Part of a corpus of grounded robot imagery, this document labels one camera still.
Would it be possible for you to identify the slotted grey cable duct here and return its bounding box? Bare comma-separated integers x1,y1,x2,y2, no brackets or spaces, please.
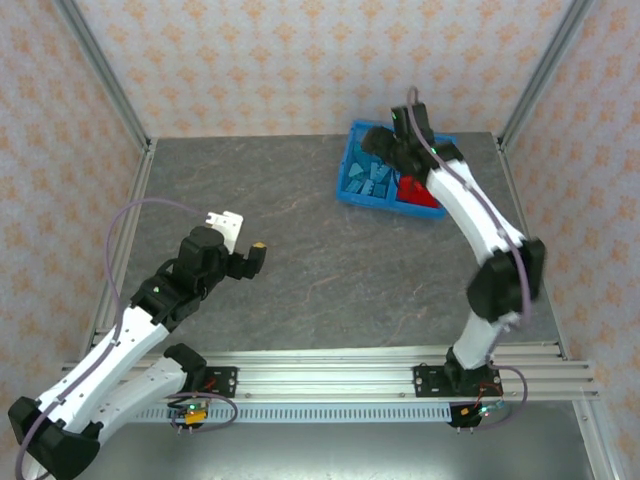
107,403,454,425

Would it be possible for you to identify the aluminium frame post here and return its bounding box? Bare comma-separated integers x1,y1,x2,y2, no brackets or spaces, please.
497,0,599,151
52,0,154,154

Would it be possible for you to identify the small controller circuit board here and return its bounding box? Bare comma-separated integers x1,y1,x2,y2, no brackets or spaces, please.
460,402,507,421
167,399,209,426

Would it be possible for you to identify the aluminium table edge rail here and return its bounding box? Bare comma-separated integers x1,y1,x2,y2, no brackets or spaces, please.
24,139,157,480
494,134,631,480

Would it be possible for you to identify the blue two-compartment plastic bin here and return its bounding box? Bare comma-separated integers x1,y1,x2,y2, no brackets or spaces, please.
335,118,459,221

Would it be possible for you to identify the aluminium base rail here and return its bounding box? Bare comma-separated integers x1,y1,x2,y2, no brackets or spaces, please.
62,342,600,403

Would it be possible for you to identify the purple camera cable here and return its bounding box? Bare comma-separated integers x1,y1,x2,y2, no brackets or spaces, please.
13,198,237,480
405,86,530,431

